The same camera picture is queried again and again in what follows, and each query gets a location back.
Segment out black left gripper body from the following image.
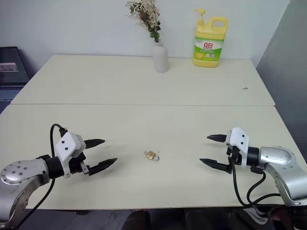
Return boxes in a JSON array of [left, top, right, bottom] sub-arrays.
[[68, 152, 93, 177]]

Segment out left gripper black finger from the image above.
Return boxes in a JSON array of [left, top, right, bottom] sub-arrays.
[[89, 158, 118, 176], [85, 138, 106, 149]]

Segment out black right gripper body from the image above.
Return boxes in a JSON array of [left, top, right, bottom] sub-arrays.
[[226, 145, 242, 174]]

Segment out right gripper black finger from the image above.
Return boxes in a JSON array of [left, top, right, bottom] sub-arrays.
[[199, 158, 229, 173], [206, 134, 227, 144]]

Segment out small brass padlock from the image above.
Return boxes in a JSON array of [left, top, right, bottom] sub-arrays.
[[146, 150, 160, 162]]

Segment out yellow detergent pump bottle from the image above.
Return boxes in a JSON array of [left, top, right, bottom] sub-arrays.
[[192, 9, 229, 68]]

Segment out grey partition panel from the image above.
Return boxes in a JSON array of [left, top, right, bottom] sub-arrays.
[[256, 0, 307, 166]]

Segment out white ceramic vase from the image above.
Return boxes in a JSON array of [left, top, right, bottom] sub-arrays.
[[153, 41, 169, 73]]

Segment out black open laptop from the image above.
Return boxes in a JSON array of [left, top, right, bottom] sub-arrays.
[[0, 46, 31, 115]]

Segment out dried flower bouquet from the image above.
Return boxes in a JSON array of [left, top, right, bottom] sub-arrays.
[[125, 0, 162, 44]]

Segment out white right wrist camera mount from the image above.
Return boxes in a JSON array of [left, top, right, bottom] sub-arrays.
[[225, 127, 250, 167]]

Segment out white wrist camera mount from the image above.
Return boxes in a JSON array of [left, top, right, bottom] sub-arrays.
[[225, 127, 250, 167], [54, 131, 86, 179]]

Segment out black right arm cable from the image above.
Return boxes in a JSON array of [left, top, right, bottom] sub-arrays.
[[229, 153, 283, 207]]

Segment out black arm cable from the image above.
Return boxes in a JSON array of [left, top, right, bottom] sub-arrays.
[[23, 123, 67, 222], [229, 153, 283, 207]]

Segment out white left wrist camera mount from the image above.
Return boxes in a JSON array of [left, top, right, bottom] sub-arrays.
[[54, 131, 86, 179]]

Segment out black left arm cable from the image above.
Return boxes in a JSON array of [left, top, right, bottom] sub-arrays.
[[23, 123, 67, 222]]

